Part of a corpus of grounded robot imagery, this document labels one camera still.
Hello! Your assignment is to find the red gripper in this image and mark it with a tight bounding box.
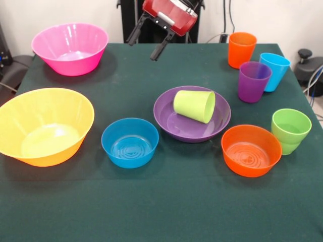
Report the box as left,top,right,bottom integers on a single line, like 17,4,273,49
126,0,198,62

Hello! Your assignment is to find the lime yellow cup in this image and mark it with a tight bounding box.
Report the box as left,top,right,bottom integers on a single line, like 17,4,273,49
173,90,217,124

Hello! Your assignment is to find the purple bowl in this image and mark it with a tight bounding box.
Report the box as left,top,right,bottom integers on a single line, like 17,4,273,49
153,85,232,143

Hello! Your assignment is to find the black computer tower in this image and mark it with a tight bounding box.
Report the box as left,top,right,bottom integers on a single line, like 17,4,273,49
0,22,13,74

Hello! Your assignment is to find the orange cup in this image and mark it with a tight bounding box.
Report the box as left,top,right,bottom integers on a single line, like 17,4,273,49
228,32,257,69

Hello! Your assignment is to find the large pink bowl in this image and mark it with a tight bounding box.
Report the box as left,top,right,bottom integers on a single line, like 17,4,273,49
31,22,110,77

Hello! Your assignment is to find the purple cup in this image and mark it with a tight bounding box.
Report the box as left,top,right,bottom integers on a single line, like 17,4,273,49
238,61,273,104

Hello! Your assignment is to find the small blue bowl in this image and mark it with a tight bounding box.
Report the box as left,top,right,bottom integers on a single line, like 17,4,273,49
101,117,160,169

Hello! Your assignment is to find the large orange yellow bowl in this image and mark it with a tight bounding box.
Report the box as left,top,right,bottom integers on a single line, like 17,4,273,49
0,87,95,167

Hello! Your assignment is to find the blue cup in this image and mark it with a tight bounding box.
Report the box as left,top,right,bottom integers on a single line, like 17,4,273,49
259,52,291,93

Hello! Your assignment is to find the dark green tablecloth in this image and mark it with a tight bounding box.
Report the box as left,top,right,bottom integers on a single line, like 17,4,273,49
0,42,323,242

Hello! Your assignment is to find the black equipment with knob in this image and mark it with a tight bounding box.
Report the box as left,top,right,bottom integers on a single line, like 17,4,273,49
294,49,323,88

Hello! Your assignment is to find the small orange bowl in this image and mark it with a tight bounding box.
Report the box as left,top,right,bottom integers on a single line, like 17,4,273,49
221,124,283,178

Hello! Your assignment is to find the green cup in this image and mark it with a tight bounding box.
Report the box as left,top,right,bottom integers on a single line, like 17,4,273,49
271,108,312,146
277,140,303,156

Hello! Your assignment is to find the white cable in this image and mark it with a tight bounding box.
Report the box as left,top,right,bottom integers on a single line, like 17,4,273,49
205,32,224,44

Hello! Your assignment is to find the black cable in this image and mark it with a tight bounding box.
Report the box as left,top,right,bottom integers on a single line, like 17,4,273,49
229,0,237,34
223,0,228,35

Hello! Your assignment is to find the blue cable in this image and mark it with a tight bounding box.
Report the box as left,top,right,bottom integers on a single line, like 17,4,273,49
304,64,323,106

